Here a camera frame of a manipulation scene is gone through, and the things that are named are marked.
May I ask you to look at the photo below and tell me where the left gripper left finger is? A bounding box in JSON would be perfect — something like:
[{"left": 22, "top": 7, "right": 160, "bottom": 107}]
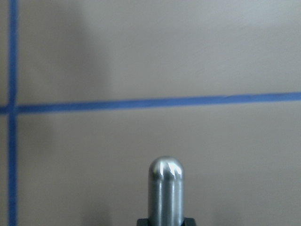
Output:
[{"left": 137, "top": 218, "right": 149, "bottom": 226}]

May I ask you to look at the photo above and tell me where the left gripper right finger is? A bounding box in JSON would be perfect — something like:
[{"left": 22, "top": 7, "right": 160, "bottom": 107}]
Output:
[{"left": 182, "top": 218, "right": 196, "bottom": 226}]

